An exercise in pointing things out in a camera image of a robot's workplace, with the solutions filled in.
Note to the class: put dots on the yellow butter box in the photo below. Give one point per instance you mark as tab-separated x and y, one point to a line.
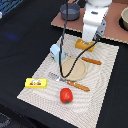
35	83

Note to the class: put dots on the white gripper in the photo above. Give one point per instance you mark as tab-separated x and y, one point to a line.
93	22

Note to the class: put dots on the small grey pot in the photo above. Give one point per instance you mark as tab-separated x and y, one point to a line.
70	11

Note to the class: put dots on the red toy pepper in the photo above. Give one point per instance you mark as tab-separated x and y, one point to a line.
66	95

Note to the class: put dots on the knife with orange handle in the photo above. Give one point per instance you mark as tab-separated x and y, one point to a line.
91	61

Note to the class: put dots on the beige bowl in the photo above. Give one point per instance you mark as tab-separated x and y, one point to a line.
124	16

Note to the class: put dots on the brown wooden board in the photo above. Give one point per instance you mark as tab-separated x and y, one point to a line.
113	30

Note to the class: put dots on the round wooden plate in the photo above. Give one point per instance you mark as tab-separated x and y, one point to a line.
73	69

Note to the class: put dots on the fork with orange handle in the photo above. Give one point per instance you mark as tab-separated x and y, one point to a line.
58	78

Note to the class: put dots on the light blue cup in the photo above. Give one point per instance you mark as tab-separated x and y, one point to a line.
54	51

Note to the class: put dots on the white woven placemat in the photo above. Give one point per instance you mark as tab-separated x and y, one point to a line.
77	107

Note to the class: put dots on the blue dish rack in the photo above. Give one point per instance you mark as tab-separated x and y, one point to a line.
7	5

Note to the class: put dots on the toy bread loaf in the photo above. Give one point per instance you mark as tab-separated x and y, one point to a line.
81	45

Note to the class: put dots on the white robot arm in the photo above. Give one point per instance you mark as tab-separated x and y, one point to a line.
99	3

